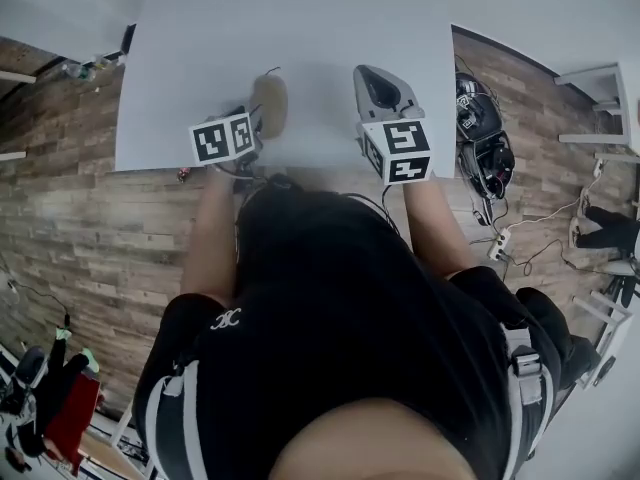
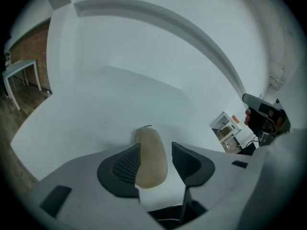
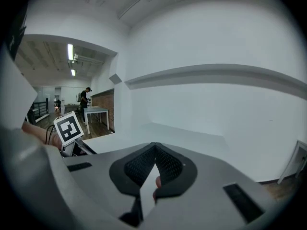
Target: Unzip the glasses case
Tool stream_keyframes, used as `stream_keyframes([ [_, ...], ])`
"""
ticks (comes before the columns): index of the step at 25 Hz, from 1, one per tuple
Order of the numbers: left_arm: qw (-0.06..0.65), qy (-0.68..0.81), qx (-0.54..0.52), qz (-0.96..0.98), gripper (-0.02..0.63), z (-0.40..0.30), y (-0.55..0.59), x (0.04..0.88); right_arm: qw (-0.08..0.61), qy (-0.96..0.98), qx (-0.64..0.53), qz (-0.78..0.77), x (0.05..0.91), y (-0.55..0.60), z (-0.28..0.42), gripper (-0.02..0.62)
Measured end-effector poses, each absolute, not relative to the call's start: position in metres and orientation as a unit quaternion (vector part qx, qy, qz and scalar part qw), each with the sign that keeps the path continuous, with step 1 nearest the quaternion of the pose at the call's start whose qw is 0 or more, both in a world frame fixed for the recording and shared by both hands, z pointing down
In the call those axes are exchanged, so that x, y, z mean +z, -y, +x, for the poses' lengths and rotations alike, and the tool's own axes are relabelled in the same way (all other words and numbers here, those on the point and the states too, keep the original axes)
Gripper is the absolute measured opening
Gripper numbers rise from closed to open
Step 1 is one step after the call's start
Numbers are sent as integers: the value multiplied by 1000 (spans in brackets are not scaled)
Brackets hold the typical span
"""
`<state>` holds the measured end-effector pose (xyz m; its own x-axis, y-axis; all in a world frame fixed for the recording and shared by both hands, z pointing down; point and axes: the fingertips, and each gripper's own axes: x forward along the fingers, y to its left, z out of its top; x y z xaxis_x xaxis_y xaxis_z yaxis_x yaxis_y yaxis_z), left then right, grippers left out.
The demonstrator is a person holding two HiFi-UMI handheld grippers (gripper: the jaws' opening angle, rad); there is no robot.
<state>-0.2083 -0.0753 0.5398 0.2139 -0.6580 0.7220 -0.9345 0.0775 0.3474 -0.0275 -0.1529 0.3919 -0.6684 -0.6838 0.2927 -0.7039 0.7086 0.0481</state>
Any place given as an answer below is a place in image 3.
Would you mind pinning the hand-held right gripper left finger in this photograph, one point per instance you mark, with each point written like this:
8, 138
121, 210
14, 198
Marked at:
84, 188

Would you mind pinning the black metal railing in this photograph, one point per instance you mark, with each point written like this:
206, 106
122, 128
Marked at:
40, 109

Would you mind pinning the person's left forearm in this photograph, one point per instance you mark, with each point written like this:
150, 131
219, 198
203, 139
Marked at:
36, 133

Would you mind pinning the white ceiling pipes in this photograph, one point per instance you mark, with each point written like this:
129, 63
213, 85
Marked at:
88, 59

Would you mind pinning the fluorescent ceiling light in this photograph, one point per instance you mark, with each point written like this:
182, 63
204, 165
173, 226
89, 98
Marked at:
73, 72
70, 51

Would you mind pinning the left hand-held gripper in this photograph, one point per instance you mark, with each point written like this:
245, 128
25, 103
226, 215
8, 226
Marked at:
68, 128

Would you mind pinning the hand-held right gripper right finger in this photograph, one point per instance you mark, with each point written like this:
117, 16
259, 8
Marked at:
216, 200

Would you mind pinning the white table with thin legs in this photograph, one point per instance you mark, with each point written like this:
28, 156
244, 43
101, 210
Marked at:
96, 109

